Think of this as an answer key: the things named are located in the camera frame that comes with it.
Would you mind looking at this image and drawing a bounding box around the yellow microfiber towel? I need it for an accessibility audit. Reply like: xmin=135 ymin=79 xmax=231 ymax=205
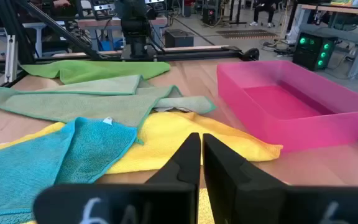
xmin=0 ymin=111 xmax=284 ymax=175
xmin=197 ymin=187 xmax=214 ymax=224

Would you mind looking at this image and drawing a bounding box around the person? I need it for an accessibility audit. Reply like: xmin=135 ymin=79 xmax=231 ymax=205
xmin=249 ymin=0 xmax=284 ymax=28

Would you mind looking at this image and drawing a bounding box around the black box speaker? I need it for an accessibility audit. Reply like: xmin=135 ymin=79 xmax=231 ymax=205
xmin=164 ymin=29 xmax=195 ymax=48

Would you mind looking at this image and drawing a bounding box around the pink plastic bin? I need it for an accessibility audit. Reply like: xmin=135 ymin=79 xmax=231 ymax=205
xmin=216 ymin=60 xmax=358 ymax=153

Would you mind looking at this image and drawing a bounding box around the black floor mat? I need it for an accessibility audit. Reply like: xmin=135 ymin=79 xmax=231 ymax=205
xmin=216 ymin=29 xmax=279 ymax=40

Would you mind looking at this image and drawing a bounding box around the teal microfiber towel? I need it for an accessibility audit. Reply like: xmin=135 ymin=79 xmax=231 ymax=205
xmin=0 ymin=116 xmax=138 ymax=224

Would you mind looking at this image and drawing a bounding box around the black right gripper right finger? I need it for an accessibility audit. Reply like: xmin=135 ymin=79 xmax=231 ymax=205
xmin=203 ymin=134 xmax=358 ymax=224

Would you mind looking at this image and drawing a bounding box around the black computer with green lights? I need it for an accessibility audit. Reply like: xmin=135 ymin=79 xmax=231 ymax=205
xmin=292 ymin=30 xmax=338 ymax=72

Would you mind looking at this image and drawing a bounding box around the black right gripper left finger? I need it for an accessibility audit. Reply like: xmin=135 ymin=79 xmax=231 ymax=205
xmin=32 ymin=133 xmax=201 ymax=224

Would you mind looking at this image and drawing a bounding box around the bright green microfiber towel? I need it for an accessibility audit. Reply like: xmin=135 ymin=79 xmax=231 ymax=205
xmin=20 ymin=59 xmax=172 ymax=85

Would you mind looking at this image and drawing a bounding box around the black aluminium table frame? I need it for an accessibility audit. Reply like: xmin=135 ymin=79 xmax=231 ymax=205
xmin=0 ymin=0 xmax=260 ymax=110

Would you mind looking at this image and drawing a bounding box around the blue-legged wooden workbench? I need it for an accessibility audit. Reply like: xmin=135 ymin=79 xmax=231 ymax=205
xmin=78 ymin=17 xmax=169 ymax=52

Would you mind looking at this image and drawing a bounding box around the pale sage green towel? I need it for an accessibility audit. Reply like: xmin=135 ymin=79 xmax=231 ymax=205
xmin=0 ymin=73 xmax=218 ymax=144

